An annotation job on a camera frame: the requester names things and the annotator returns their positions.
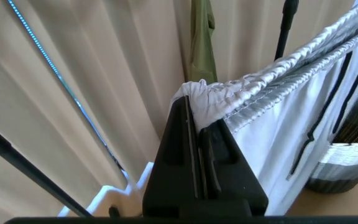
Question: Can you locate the black clothes rack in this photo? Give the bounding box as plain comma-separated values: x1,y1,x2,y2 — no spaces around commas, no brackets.
0,0,300,218

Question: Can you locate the white garment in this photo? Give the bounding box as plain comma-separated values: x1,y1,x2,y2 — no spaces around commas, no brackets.
169,0,358,217

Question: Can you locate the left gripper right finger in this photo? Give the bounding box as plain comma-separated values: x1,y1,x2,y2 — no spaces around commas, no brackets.
199,119,269,218

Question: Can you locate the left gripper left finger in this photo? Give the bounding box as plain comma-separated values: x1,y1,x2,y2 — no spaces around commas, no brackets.
142,95,204,218

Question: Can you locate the white laundry basket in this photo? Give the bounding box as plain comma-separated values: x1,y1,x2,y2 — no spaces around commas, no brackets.
305,65,358,194

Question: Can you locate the green printed t-shirt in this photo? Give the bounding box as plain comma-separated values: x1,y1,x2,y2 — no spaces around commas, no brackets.
187,0,218,85

